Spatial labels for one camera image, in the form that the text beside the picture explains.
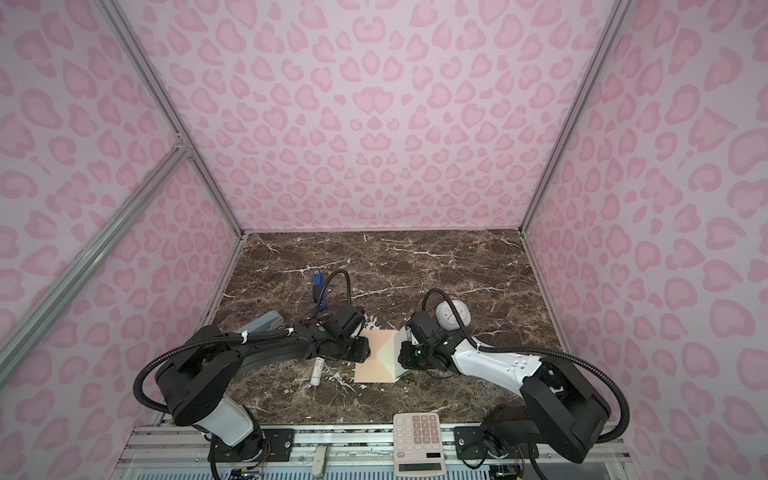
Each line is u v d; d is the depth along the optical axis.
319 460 0.68
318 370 0.84
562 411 0.42
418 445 0.72
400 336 0.88
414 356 0.75
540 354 0.48
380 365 0.86
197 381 0.45
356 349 0.78
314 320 0.71
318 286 1.03
